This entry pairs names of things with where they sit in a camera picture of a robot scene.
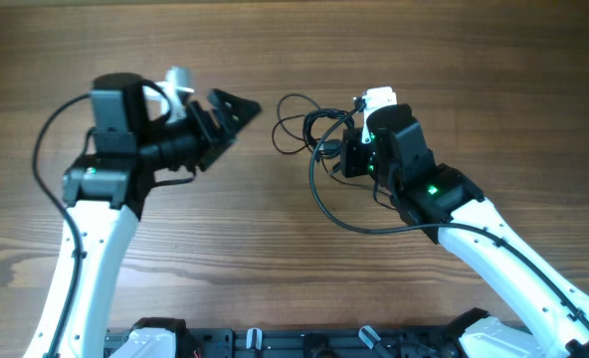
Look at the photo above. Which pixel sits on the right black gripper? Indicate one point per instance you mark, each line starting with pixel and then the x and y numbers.
pixel 352 155

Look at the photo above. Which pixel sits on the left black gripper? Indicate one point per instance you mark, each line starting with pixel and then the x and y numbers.
pixel 209 136

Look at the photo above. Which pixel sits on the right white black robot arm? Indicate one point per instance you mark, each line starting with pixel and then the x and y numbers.
pixel 455 214

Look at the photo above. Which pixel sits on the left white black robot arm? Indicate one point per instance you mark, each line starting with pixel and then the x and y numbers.
pixel 140 127

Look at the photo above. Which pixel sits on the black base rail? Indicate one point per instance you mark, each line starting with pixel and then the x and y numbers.
pixel 408 342

